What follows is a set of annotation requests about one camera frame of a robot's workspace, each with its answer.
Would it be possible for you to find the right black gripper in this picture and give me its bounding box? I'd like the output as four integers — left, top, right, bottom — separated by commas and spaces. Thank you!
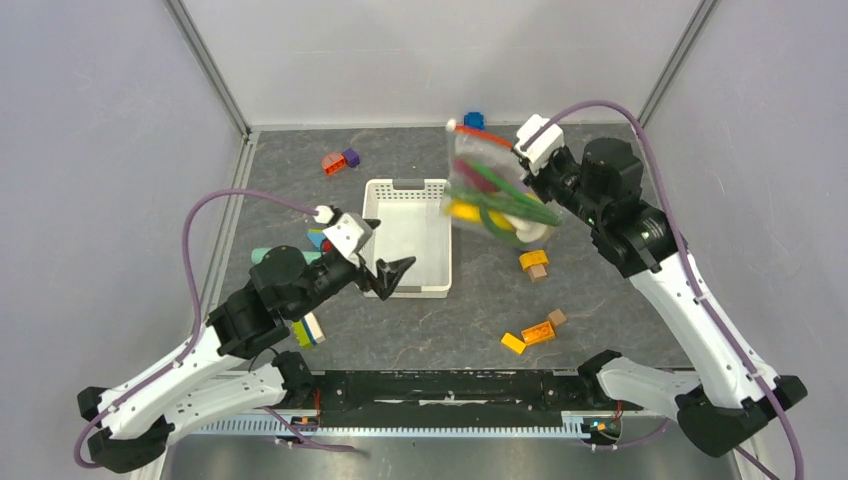
520, 144, 605, 227

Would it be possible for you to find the dark green cucumber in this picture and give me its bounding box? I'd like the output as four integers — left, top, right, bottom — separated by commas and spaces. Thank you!
470, 162, 529, 197

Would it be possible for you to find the green chili pepper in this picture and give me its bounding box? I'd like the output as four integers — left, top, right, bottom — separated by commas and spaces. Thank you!
446, 187, 562, 227

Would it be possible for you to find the clear zip top bag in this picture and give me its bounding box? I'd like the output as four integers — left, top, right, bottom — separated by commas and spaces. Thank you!
441, 119, 562, 250

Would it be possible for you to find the white garlic bulb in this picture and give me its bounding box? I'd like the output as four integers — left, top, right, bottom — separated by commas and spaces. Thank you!
505, 215, 551, 244

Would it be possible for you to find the red sweet potato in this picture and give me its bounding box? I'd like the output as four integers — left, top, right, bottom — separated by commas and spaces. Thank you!
454, 158, 499, 193

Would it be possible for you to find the yellow banana bunch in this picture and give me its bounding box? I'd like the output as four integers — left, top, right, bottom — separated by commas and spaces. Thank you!
446, 201, 515, 232

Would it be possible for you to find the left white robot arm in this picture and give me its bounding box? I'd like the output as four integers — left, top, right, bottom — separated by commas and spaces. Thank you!
77, 206, 416, 474

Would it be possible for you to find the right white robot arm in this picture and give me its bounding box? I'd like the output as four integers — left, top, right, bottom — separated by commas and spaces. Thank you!
513, 115, 807, 457

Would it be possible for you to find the colourful block stack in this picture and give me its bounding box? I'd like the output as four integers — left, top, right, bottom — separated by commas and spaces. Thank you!
307, 229, 332, 253

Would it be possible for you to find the white perforated plastic basket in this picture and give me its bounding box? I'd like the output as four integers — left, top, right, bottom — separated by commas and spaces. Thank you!
362, 179, 453, 299

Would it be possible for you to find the purple small block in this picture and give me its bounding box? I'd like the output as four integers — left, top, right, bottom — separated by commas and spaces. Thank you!
342, 148, 361, 168

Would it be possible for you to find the blue toy car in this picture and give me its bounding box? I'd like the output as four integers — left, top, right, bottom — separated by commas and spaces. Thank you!
463, 111, 486, 131

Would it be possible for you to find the mint green toy microphone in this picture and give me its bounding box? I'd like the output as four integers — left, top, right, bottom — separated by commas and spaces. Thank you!
251, 247, 321, 265

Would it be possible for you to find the yellow round-top brick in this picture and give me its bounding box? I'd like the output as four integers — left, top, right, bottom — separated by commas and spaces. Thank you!
519, 250, 549, 271

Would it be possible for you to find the green blue white block stack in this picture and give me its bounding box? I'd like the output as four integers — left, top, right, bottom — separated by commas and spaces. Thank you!
291, 312, 326, 349

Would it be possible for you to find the brown cube under yellow brick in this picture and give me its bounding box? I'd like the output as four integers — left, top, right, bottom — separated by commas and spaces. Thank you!
526, 264, 548, 282

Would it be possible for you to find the brown wooden cube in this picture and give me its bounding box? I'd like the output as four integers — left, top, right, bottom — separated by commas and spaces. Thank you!
546, 309, 568, 329

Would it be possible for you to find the orange transparent brick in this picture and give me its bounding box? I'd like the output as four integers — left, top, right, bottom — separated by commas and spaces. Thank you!
521, 320, 556, 345

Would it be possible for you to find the yellow flat brick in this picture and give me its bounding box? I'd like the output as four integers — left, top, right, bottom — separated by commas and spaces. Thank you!
500, 332, 527, 355

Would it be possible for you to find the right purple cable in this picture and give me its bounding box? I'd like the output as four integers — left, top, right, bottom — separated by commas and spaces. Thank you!
519, 100, 804, 480

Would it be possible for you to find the purple cable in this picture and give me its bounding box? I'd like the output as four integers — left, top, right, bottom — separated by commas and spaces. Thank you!
519, 100, 804, 480
72, 188, 362, 470

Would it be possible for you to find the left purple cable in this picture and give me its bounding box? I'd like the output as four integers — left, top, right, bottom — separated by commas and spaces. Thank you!
72, 188, 362, 470

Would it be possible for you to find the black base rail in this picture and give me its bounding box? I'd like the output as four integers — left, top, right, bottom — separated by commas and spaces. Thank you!
273, 370, 619, 435

